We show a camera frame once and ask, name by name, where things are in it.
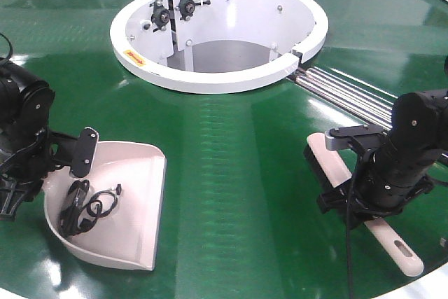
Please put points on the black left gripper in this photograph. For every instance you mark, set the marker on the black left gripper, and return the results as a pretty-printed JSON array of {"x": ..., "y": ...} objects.
[{"x": 23, "y": 172}]

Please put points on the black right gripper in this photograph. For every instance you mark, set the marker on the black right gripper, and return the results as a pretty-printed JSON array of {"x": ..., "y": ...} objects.
[{"x": 384, "y": 182}]

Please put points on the pink hand brush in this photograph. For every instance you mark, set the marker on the pink hand brush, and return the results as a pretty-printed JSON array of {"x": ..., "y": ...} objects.
[{"x": 340, "y": 165}]

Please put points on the pink dustpan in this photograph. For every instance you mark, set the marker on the pink dustpan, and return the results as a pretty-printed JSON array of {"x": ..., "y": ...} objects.
[{"x": 126, "y": 238}]

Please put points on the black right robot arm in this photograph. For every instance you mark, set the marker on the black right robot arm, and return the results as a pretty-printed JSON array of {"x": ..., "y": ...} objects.
[{"x": 419, "y": 120}]

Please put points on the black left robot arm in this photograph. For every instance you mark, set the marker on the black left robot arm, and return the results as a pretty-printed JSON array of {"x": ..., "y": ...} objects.
[{"x": 26, "y": 101}]

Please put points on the chrome roller bars near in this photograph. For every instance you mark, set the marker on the chrome roller bars near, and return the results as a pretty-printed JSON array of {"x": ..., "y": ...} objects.
[{"x": 365, "y": 101}]

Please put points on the left black bearing mount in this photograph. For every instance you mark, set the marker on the left black bearing mount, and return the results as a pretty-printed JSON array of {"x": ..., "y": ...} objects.
[{"x": 160, "y": 17}]

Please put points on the black bearing mount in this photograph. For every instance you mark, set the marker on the black bearing mount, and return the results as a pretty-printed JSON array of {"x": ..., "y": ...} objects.
[
  {"x": 160, "y": 17},
  {"x": 188, "y": 7}
]

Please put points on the right black bearing mount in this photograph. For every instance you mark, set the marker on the right black bearing mount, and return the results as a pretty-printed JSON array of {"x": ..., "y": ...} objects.
[{"x": 188, "y": 7}]

